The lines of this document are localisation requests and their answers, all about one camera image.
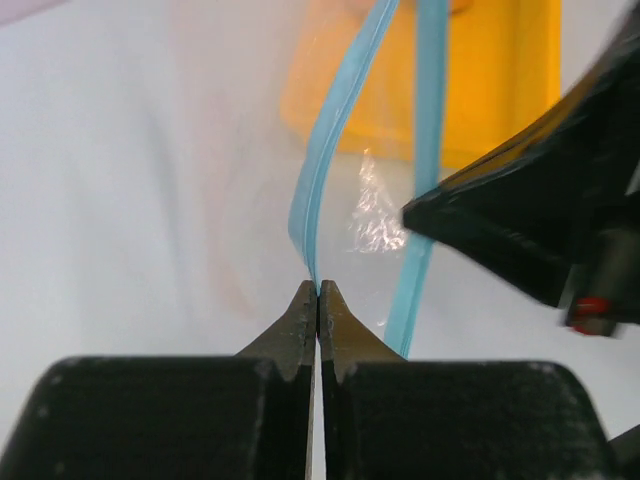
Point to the clear zip top bag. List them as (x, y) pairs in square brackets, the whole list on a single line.
[(316, 120)]

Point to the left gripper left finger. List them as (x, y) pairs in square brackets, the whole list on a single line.
[(245, 416)]

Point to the yellow plastic tray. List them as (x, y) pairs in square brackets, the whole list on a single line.
[(503, 73)]

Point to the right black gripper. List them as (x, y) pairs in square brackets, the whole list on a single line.
[(551, 200)]

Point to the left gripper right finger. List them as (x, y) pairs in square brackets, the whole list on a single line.
[(389, 418)]

